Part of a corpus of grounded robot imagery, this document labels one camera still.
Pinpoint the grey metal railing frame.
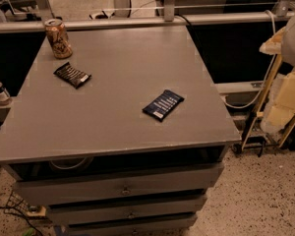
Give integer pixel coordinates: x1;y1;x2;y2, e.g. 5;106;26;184
0;0;295;31

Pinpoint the black rxbar chocolate wrapper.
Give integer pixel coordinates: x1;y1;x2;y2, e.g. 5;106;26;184
54;62;91;89

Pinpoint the grey drawer cabinet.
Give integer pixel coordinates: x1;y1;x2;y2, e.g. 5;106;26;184
0;25;242;236

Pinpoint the bottom grey drawer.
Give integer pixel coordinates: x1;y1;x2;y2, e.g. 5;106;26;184
68;212;197;236

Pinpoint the blue rxbar blueberry wrapper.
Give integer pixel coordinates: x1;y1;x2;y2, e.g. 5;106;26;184
142;89;185;122

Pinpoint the middle grey drawer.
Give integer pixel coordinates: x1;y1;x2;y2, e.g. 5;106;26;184
47;190;207;225

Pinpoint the grey drawer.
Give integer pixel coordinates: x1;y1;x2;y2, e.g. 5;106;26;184
68;212;197;236
14;162;224;206
47;190;207;225

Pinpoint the black floor cable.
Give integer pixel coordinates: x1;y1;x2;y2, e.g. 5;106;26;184
0;190;43;236

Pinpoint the yellow foam padded cart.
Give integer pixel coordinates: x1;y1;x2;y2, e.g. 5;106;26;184
237;27;295;152

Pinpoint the top grey drawer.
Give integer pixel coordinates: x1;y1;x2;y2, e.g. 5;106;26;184
14;162;224;206

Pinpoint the orange soda can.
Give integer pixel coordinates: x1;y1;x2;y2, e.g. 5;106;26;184
44;19;73;59

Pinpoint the white cable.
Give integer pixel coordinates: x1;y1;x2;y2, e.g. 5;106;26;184
221;9;278;110

